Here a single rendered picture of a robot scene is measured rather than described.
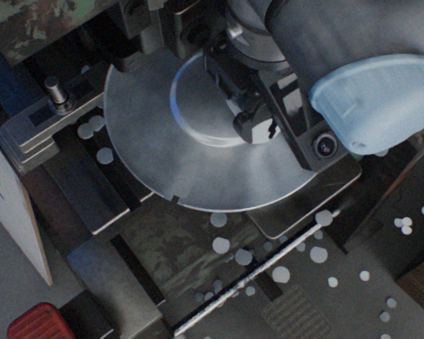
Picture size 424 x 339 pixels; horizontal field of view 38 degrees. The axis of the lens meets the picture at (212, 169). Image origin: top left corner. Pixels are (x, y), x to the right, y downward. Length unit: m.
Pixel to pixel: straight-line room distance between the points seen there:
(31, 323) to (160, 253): 0.20
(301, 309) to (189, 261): 0.52
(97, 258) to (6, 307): 0.73
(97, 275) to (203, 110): 0.26
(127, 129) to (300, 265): 0.83
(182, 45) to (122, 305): 0.36
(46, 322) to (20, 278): 0.83
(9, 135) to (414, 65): 0.56
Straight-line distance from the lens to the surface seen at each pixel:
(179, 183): 0.70
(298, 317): 1.30
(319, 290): 1.48
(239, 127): 0.61
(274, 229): 0.69
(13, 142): 0.81
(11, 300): 1.54
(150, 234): 0.83
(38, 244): 1.26
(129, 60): 0.66
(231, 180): 0.70
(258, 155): 0.71
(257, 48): 0.49
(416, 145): 0.93
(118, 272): 0.83
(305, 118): 0.56
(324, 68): 0.38
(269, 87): 0.54
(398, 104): 0.36
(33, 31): 0.45
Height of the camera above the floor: 1.44
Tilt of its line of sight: 70 degrees down
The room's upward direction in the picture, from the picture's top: 3 degrees counter-clockwise
